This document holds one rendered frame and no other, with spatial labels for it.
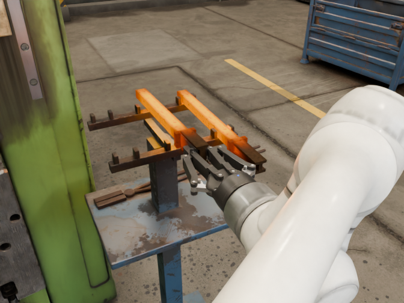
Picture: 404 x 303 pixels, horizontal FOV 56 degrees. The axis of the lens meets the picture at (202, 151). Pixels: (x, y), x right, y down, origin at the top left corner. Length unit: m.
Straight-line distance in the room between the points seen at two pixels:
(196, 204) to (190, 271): 0.84
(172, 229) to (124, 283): 0.90
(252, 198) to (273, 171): 2.00
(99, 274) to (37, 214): 0.44
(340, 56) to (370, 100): 3.80
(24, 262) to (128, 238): 0.35
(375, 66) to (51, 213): 3.32
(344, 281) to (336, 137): 0.17
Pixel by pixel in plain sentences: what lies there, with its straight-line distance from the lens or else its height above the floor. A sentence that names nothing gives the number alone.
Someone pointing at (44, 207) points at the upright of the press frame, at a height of 0.62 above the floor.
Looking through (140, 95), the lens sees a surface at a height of 1.04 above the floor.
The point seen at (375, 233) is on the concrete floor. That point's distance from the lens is 2.27.
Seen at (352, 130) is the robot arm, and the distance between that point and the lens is 0.44.
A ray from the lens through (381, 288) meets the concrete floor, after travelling 2.01.
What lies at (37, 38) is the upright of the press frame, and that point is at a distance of 1.17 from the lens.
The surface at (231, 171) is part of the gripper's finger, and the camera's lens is 0.66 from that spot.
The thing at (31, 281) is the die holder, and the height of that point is 0.52.
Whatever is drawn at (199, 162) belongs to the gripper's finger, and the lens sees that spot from 0.70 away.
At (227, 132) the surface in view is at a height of 1.02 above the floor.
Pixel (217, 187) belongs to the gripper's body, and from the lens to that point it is 0.63.
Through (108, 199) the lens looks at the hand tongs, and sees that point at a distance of 1.12.
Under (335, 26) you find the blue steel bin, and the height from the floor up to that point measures 0.47.
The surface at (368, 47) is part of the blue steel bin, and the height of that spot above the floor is 0.38.
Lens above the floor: 1.45
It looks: 32 degrees down
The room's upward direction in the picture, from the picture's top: straight up
